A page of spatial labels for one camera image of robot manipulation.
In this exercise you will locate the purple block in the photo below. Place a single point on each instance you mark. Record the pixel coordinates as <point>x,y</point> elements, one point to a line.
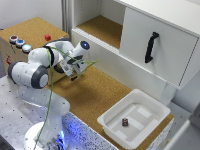
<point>125,122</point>

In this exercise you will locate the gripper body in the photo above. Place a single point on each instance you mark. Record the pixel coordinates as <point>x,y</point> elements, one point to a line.
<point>70,68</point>

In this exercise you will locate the blue button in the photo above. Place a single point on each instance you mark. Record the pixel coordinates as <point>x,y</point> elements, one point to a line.
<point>20,42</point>

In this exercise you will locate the wooden drawer box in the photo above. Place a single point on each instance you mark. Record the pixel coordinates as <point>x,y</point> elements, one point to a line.
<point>31,30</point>

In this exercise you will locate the green button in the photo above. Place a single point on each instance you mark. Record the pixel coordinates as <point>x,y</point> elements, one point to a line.
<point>26,48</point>

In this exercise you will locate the white sliding door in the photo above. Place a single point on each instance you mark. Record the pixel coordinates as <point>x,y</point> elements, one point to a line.
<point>173,50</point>

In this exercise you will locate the white plastic box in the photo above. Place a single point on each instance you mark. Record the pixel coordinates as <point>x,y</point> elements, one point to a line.
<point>146,103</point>

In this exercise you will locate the white cabinet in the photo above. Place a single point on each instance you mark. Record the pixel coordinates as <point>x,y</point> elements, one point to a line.
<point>100,50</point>

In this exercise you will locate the red button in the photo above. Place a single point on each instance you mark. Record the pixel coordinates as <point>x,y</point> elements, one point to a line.
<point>13,39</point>

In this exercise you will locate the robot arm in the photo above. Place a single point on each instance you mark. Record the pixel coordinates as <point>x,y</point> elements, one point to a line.
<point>28,73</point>

